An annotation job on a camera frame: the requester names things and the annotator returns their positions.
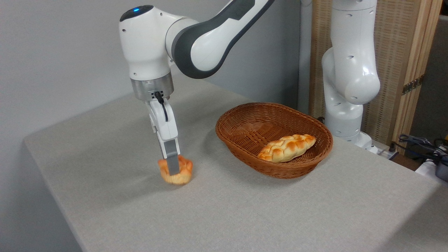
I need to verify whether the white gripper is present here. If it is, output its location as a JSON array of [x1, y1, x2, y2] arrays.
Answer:
[[146, 98, 181, 176]]

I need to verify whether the round knotted bread roll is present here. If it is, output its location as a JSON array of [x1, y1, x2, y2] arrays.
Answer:
[[157, 155, 194, 186]]

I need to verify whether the long braided bread loaf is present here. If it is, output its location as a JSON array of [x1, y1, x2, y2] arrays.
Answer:
[[257, 134, 317, 163]]

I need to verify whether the brown oval wicker basket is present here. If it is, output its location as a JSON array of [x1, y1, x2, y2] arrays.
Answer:
[[215, 102, 334, 180]]

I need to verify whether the brass screen hinge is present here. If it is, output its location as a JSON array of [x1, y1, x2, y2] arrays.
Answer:
[[402, 75, 425, 96]]

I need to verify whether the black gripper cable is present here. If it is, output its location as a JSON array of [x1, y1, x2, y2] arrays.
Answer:
[[154, 91, 169, 123]]

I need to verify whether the bundle of dark cables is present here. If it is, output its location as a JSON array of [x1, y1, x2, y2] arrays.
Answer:
[[397, 134, 448, 166]]

